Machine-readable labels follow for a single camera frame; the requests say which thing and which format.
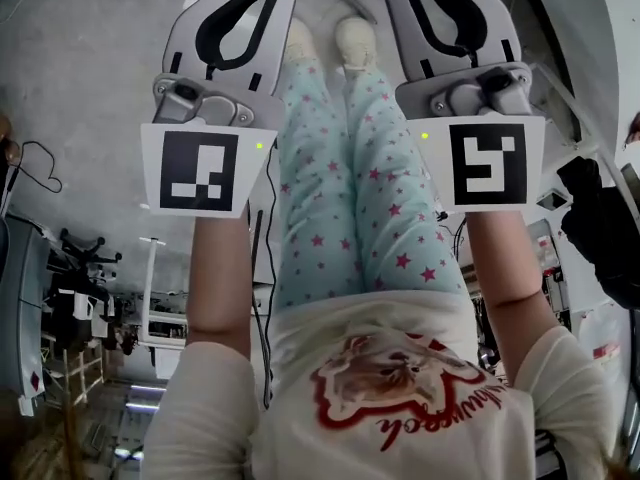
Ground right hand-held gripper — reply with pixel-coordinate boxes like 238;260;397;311
393;0;547;214

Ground black office chair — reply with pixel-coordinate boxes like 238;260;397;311
43;226;125;357

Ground person's left forearm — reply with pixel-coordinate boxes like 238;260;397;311
183;206;252;362

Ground person's right forearm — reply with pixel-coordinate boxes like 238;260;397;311
466;209;562;387

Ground cream shoe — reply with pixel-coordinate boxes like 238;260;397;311
333;14;377;73
283;16;317;65

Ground clear plastic bag red label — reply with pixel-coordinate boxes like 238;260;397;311
574;301;632;387

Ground black hanging cable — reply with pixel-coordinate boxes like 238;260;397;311
249;140;280;412

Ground black looped floor cable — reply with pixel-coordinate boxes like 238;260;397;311
8;140;65;195

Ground cream printed shirt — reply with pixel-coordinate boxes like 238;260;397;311
141;289;624;480

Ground light blue star print trousers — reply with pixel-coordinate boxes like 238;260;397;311
273;59;467;312

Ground white desk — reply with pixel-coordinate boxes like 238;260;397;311
134;235;194;352

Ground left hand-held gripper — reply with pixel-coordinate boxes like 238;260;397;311
140;0;300;218

